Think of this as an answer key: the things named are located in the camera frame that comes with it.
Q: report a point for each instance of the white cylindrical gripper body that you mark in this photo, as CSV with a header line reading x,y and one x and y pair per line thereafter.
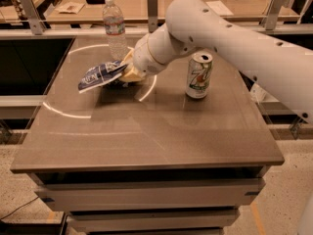
x,y
143,60

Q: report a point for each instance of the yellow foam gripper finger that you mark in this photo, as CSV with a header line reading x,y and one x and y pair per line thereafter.
x,y
132,74
128,59

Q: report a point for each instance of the blue chip bag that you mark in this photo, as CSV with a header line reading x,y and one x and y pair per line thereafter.
x,y
100,75

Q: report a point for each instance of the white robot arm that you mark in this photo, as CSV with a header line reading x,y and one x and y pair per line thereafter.
x,y
284,70

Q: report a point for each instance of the clear plastic water bottle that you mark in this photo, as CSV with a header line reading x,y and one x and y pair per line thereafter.
x,y
115,30

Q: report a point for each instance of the small clear bottle left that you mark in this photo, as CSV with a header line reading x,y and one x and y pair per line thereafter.
x,y
257,93

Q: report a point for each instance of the green 7up soda can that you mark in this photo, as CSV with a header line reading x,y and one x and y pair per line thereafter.
x,y
199,72

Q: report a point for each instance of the black object on back table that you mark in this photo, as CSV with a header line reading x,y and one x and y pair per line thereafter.
x,y
95,2

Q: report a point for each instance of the white paper sheet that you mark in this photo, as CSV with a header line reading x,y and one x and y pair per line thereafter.
x,y
219,8

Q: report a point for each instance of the tan envelope packet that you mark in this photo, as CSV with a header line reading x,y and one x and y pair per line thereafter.
x,y
70,8

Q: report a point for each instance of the grey drawer cabinet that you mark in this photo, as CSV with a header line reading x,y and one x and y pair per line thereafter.
x,y
171,201

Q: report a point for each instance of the middle metal bracket post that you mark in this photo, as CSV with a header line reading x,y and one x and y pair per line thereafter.
x,y
152,15

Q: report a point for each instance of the metal bracket post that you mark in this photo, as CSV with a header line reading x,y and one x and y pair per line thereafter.
x,y
36,25
270,21
152,15

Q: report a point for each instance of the left metal bracket post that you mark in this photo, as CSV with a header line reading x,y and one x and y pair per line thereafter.
x,y
36,25

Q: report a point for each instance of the right metal bracket post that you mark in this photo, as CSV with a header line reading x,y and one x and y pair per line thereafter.
x,y
270,21

